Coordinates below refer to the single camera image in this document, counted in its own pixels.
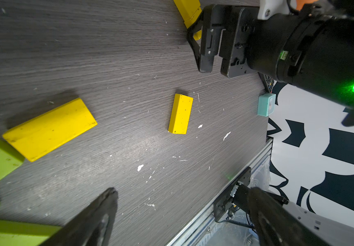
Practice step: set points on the green block lower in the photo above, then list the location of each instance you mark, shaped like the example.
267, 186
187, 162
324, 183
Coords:
25, 234

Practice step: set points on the yellow block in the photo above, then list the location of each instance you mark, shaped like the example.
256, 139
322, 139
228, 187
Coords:
43, 134
189, 11
180, 114

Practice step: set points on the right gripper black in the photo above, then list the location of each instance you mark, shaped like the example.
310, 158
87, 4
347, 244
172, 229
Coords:
225, 32

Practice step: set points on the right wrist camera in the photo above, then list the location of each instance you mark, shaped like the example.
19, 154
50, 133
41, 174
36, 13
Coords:
268, 8

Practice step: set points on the teal square clock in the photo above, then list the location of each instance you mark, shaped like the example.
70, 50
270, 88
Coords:
266, 104

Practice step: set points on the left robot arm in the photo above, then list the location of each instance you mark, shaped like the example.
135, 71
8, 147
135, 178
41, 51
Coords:
334, 233

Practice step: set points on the orange plush toy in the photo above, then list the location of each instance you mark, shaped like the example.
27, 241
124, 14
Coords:
301, 3

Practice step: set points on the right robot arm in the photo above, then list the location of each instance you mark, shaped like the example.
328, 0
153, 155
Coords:
311, 48

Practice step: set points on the black remote control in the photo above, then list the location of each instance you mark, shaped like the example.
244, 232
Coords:
268, 82

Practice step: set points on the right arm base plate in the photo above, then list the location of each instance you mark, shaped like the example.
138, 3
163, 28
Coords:
232, 196

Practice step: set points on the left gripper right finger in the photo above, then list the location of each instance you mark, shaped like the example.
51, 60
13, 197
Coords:
275, 226

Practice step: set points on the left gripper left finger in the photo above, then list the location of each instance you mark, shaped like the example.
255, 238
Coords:
92, 226

